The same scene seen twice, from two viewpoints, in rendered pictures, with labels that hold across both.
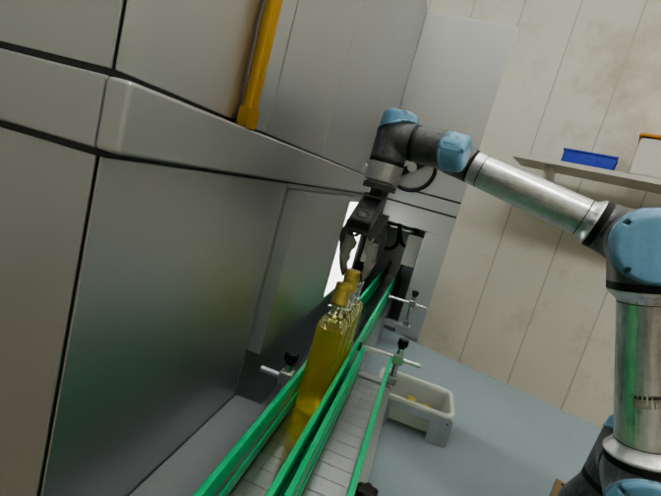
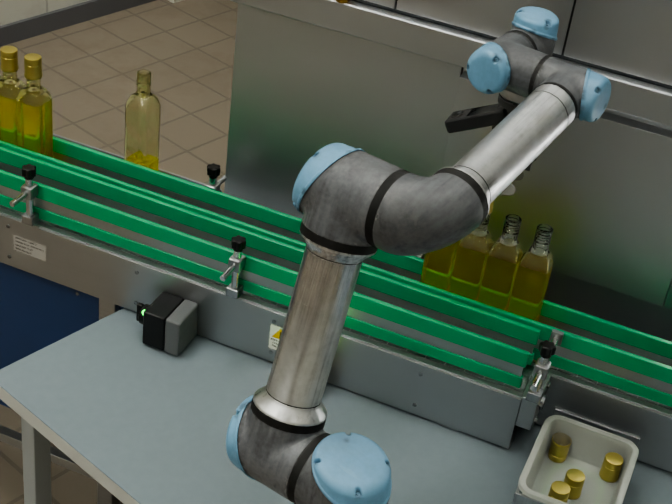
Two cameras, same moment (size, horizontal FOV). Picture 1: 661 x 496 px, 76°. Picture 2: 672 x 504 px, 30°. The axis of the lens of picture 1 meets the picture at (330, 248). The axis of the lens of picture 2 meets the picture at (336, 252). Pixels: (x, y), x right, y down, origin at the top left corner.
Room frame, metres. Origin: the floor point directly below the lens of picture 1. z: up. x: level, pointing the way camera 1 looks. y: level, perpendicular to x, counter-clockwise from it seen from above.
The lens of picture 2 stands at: (0.87, -2.01, 2.32)
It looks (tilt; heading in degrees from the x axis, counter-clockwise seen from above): 34 degrees down; 97
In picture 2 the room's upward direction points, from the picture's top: 8 degrees clockwise
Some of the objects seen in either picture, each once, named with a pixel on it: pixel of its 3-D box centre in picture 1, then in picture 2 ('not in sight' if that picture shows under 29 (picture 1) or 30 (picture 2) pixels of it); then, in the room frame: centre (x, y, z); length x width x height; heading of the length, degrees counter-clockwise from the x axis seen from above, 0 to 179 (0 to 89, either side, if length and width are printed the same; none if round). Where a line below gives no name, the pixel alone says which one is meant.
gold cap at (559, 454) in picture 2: not in sight; (559, 448); (1.12, -0.26, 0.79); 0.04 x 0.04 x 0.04
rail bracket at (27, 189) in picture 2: not in sight; (22, 201); (0.02, -0.05, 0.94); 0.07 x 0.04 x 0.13; 78
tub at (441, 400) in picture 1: (411, 403); (574, 482); (1.15, -0.35, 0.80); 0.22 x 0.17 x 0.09; 78
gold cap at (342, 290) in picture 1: (341, 293); not in sight; (0.85, -0.05, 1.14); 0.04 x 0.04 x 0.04
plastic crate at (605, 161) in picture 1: (588, 162); not in sight; (2.96, -1.51, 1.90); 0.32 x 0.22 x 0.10; 59
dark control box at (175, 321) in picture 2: not in sight; (169, 324); (0.35, -0.14, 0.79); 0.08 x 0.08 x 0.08; 78
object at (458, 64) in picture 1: (439, 139); not in sight; (2.24, -0.39, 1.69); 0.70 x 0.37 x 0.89; 168
